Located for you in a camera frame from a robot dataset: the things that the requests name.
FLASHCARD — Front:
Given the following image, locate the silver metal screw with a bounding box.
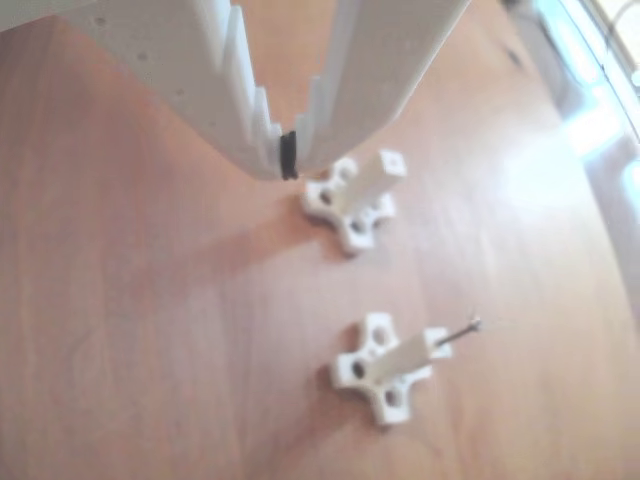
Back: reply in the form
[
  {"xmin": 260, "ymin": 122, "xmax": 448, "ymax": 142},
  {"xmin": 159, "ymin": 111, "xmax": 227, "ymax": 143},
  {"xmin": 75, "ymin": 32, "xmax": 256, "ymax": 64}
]
[{"xmin": 437, "ymin": 317, "xmax": 484, "ymax": 347}]

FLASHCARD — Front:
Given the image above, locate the white post stand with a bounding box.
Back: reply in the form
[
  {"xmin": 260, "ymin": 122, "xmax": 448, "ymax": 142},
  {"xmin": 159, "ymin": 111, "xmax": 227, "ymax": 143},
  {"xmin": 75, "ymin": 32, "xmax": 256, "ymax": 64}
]
[
  {"xmin": 299, "ymin": 148, "xmax": 409, "ymax": 259},
  {"xmin": 329, "ymin": 312, "xmax": 454, "ymax": 429}
]

